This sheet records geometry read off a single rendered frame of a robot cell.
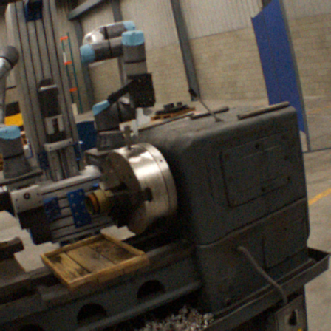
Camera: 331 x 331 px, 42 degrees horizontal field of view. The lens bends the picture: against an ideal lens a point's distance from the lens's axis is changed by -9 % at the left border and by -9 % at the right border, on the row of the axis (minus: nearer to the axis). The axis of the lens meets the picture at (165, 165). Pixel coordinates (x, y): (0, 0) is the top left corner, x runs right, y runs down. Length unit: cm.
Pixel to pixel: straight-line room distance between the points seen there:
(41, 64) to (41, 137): 37
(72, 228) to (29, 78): 77
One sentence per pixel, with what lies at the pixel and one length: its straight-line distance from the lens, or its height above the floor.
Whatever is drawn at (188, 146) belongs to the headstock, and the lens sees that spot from 157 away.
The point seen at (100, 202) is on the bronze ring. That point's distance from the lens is 162.
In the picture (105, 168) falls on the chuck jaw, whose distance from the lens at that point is 171.
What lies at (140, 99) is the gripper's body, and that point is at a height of 140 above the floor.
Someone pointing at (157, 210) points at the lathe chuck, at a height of 103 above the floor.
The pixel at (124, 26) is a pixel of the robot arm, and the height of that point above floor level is 171.
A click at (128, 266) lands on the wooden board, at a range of 156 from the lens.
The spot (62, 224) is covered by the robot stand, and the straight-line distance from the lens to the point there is 222.
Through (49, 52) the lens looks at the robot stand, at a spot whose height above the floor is 171.
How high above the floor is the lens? 149
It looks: 12 degrees down
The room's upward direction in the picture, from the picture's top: 11 degrees counter-clockwise
